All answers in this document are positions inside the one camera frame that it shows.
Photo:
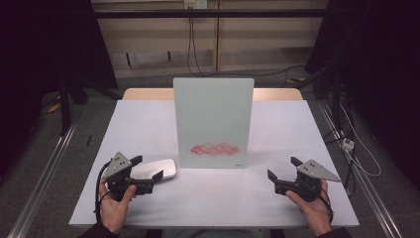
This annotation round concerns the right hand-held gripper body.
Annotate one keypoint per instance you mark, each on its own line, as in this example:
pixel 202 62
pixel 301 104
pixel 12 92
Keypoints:
pixel 310 170

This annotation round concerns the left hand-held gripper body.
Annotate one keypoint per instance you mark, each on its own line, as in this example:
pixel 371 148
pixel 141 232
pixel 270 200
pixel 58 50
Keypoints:
pixel 117 165

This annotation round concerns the white board eraser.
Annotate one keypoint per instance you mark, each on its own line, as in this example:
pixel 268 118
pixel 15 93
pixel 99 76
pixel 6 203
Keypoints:
pixel 161 168

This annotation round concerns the glass whiteboard with red scribble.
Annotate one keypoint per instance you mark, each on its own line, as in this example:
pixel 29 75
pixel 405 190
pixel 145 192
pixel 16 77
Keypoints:
pixel 213 115

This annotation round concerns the person's right hand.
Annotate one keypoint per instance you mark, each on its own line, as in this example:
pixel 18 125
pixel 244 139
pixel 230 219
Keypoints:
pixel 315 211

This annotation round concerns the person's left hand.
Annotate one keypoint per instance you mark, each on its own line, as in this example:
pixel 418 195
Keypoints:
pixel 114 211

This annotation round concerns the white power plug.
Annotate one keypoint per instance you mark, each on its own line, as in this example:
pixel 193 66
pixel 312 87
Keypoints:
pixel 347 144

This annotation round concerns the wooden table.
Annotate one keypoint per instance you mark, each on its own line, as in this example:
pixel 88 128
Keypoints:
pixel 280 94

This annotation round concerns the black metal stand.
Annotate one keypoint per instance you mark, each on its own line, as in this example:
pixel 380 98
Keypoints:
pixel 65 109

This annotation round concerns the black curtain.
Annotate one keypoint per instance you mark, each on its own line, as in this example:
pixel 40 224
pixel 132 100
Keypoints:
pixel 49 43
pixel 373 49

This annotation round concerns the black horizontal bar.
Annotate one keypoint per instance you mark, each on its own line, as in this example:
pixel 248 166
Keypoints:
pixel 211 13

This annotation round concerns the aluminium floor rail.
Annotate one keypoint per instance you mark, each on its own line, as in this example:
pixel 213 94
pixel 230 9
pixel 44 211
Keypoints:
pixel 43 178
pixel 369 188

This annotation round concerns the white wall socket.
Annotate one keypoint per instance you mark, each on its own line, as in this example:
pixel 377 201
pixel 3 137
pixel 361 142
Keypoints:
pixel 195 3

